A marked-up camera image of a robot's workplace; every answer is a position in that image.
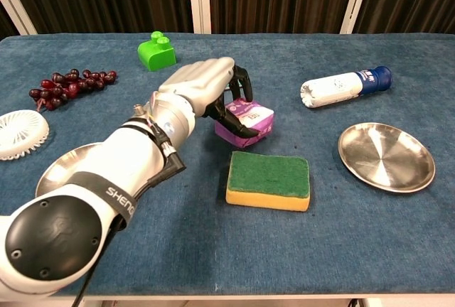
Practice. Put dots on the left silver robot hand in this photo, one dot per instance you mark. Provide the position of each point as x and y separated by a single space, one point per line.
199 77

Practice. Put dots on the purple box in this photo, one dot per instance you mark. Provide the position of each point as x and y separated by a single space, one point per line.
261 117

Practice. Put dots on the green and yellow sponge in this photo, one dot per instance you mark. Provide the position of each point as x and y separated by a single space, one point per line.
268 175

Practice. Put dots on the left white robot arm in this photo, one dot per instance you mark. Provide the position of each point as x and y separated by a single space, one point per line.
117 161

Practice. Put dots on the green toy block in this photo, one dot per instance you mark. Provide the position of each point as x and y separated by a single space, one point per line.
156 56

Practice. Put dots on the red grape bunch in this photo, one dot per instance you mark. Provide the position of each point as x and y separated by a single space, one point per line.
67 86

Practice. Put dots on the white bottle with blue cap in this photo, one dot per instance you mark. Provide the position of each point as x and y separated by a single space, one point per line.
337 88

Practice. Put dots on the round steel plate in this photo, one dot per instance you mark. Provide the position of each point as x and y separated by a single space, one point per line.
385 157
57 175

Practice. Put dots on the white handheld fan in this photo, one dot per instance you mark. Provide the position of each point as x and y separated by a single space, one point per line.
19 134

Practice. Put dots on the blue table cloth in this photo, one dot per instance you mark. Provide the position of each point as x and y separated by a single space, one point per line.
320 243

